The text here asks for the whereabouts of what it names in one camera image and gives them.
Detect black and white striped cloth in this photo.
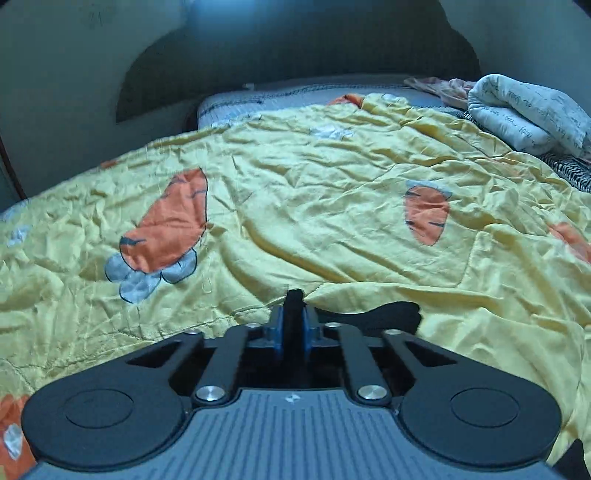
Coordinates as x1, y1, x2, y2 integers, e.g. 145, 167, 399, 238
462, 108, 591, 192

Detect dark arched headboard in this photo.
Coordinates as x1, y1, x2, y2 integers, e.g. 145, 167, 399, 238
115, 7, 483, 123

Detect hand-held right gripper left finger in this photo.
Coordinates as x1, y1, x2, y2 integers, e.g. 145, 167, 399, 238
127, 305, 284, 407

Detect grey striped pillow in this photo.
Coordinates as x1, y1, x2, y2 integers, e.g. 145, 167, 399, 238
198, 83, 462, 127

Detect black pants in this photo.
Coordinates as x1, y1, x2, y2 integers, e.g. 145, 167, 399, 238
283, 288, 422, 365

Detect white folded quilt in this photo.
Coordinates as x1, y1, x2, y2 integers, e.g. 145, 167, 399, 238
466, 73, 591, 158

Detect yellow carrot-print blanket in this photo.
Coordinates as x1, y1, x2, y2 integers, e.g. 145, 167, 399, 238
0, 92, 591, 476

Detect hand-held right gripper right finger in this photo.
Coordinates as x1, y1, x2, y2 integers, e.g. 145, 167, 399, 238
303, 306, 462, 407

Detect pink crumpled cloth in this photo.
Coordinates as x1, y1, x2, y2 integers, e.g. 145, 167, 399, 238
404, 76, 478, 110

